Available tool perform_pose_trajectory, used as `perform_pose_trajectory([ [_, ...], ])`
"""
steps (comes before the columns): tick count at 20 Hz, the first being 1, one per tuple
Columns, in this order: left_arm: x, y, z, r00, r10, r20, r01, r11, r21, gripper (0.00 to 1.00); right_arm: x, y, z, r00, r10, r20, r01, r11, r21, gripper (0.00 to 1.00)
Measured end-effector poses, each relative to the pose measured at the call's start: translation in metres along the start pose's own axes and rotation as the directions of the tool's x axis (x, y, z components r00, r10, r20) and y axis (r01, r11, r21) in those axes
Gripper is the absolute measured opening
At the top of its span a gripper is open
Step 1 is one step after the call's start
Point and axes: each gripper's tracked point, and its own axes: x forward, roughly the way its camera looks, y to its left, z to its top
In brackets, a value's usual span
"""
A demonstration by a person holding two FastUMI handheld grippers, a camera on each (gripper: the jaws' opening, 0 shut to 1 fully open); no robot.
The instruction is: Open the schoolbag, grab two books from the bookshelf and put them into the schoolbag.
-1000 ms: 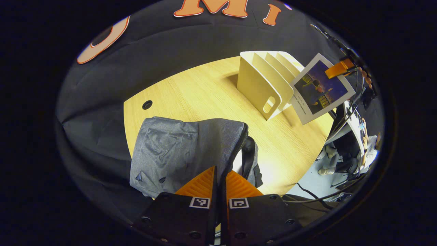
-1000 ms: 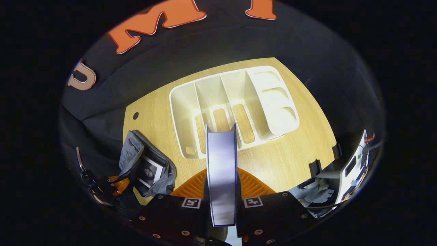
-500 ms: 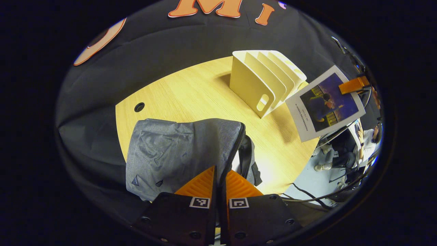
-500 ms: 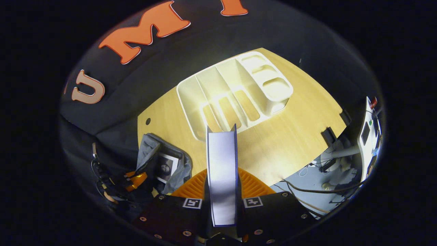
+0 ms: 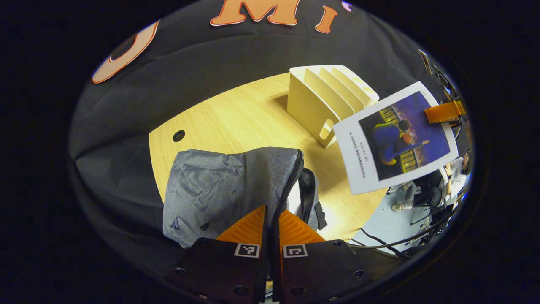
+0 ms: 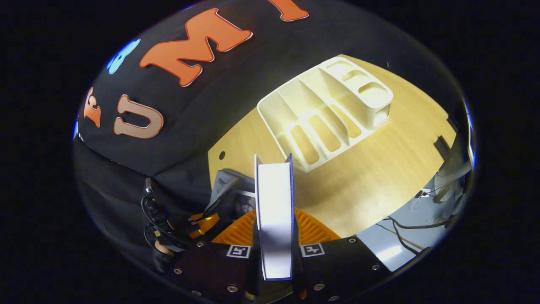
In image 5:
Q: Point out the blue picture cover book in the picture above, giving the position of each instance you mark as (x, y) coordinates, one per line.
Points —
(358, 160)

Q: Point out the white bookshelf file rack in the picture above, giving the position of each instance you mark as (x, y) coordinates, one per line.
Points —
(303, 105)

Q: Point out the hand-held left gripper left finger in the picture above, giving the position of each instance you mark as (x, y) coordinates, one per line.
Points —
(228, 270)

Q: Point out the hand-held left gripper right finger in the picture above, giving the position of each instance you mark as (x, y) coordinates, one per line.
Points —
(320, 270)

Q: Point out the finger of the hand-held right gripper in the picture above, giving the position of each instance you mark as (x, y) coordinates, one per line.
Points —
(443, 112)

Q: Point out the grey schoolbag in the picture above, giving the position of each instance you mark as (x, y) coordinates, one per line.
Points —
(211, 185)

